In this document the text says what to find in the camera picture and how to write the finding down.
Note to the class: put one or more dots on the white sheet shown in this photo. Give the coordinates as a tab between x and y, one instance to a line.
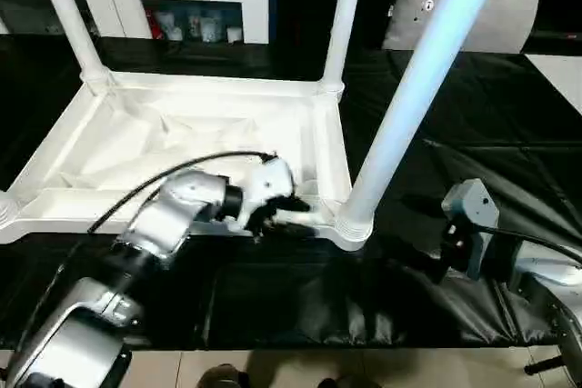
559	68

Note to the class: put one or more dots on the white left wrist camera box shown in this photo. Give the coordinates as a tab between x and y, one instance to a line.
268	179

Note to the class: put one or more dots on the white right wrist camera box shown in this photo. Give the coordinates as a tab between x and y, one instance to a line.
471	206

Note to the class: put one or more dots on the white plastic table leg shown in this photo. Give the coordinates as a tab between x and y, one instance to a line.
73	15
344	15
7	211
418	79

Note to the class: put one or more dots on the black work mat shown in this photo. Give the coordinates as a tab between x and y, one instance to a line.
273	297

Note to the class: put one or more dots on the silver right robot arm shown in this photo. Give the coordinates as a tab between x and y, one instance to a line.
555	288

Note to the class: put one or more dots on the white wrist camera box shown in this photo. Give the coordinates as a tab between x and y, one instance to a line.
268	179
471	206

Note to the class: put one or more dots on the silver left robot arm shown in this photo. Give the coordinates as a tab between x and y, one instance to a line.
155	224

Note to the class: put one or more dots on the white plastic table top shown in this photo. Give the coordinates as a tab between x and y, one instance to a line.
182	124

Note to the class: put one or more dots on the grey cushion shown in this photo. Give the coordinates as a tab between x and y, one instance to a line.
509	20

